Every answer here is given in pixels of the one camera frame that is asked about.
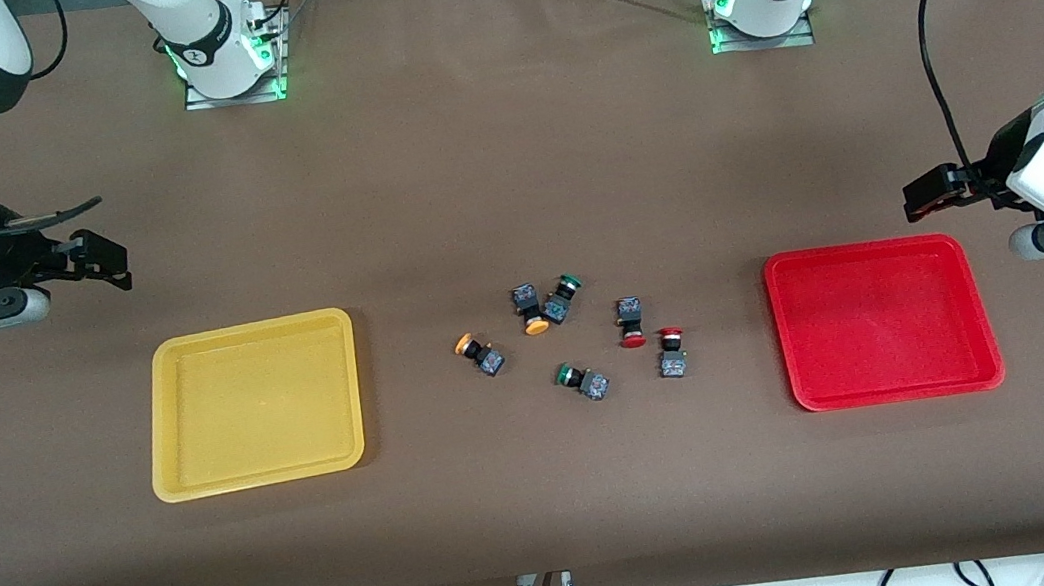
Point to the green push button switch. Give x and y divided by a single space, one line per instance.
584 382
560 300

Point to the red plastic tray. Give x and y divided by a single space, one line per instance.
879 322

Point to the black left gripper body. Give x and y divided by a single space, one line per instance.
983 173

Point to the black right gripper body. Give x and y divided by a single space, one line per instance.
16 258

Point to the brown table cloth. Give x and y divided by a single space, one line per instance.
528 494

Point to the yellow plastic tray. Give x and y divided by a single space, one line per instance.
254 404

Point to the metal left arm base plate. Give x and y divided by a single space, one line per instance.
791 40

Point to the yellow push button switch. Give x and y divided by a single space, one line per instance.
482 354
530 310

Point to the red push button switch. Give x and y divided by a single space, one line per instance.
629 319
672 354

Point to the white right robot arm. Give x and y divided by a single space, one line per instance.
193 14

